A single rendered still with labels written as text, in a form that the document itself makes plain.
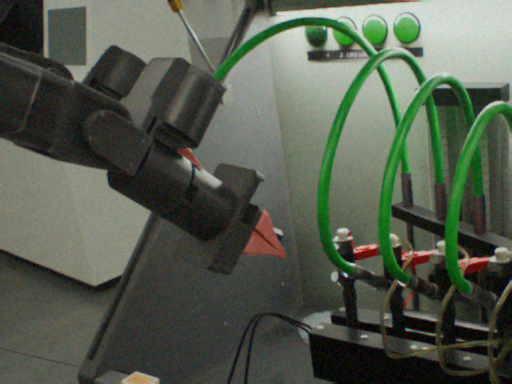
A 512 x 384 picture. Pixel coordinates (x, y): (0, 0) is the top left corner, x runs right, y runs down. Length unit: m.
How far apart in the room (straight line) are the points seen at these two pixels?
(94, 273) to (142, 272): 2.77
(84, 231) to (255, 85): 2.60
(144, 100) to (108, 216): 3.33
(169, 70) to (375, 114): 0.73
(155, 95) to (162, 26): 3.45
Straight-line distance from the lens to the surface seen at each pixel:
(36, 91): 0.59
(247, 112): 1.39
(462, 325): 1.10
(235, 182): 0.72
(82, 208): 3.90
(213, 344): 1.39
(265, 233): 0.73
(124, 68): 1.04
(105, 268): 4.03
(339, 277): 1.09
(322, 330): 1.15
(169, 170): 0.66
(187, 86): 0.67
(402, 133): 0.89
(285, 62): 1.43
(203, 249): 0.71
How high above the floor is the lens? 1.51
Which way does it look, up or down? 20 degrees down
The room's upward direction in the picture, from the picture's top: 7 degrees counter-clockwise
